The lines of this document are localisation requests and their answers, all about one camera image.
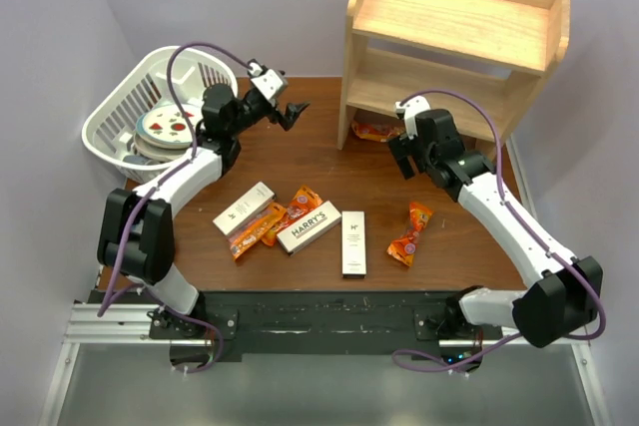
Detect orange razor pack left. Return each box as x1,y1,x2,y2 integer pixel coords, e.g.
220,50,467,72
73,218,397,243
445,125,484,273
229,202,286,260

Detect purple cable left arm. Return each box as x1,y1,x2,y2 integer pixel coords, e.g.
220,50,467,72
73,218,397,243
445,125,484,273
97,41,256,373

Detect painted fruit plate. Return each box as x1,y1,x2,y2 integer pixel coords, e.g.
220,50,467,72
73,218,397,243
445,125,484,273
136,104,202,150

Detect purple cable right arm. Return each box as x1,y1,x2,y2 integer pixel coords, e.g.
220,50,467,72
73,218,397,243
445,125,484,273
391,90,608,373

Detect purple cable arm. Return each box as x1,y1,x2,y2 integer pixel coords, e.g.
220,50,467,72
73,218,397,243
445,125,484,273
391,90,608,373
97,41,256,373

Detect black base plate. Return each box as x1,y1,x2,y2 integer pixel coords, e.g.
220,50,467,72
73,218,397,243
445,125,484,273
148,291,502,364

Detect aluminium rail frame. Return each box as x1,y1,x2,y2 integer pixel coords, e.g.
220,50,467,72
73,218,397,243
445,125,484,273
41,290,612,425

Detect white plastic basket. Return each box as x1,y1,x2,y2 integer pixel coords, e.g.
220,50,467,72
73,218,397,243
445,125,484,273
81,46,238,184

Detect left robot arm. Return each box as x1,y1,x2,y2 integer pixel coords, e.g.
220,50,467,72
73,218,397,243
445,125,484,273
97,84,308,338

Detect wooden shelf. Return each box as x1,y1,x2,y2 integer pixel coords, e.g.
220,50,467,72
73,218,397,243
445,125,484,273
337,0,570,157

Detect white Harry's razor box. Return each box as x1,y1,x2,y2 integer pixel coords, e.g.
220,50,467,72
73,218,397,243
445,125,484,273
277,202,341,255

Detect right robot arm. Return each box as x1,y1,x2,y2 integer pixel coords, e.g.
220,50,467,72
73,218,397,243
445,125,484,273
388,97,607,347

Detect stacked plates underneath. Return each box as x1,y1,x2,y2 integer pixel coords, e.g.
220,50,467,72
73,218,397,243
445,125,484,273
122,135,186,166

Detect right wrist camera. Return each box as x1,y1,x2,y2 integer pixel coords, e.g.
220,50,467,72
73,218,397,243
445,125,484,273
394,95,430,139

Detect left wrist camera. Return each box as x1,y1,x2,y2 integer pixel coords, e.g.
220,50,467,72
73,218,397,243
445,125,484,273
248,60,288,101

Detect orange razor pack right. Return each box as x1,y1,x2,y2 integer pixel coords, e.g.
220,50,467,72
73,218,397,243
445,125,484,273
386,202,433,267

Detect orange razor pack under shelf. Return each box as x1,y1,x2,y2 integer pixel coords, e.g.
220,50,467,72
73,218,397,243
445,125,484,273
350,121,404,143

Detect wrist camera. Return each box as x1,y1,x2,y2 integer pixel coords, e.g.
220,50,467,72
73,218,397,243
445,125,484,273
248,60,288,101
394,95,430,139

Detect orange razor pack middle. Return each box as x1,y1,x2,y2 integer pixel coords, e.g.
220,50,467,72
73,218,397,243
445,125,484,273
262,185,323,246

